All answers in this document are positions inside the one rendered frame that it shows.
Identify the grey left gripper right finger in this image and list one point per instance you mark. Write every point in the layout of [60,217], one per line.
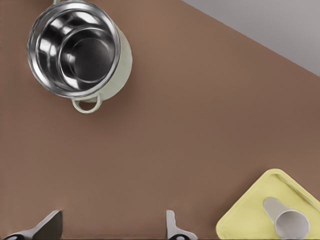
[172,225]

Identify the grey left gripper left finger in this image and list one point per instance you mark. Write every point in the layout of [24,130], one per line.
[45,227]

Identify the white IKEA cup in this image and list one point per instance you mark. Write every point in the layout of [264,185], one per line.
[287,220]

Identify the pale green steel pot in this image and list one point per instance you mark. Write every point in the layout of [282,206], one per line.
[82,50]

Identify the yellow tray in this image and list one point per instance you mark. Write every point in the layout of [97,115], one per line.
[250,212]

